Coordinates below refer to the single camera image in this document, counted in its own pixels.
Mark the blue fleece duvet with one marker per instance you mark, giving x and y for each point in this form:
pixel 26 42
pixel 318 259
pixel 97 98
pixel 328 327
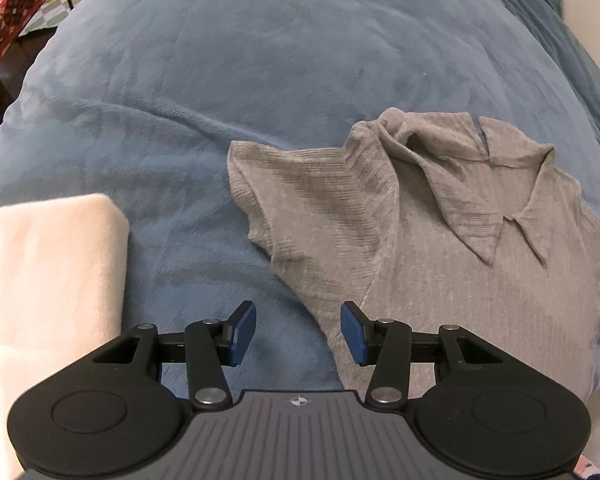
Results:
pixel 140 99

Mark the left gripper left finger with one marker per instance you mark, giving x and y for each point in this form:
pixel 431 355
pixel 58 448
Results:
pixel 125 403

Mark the grey polo shirt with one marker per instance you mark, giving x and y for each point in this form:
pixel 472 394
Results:
pixel 432 219

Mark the folded cream towel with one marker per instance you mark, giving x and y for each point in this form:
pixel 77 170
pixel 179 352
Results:
pixel 62 277

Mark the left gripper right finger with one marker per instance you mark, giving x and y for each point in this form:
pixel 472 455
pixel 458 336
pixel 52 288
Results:
pixel 471 404

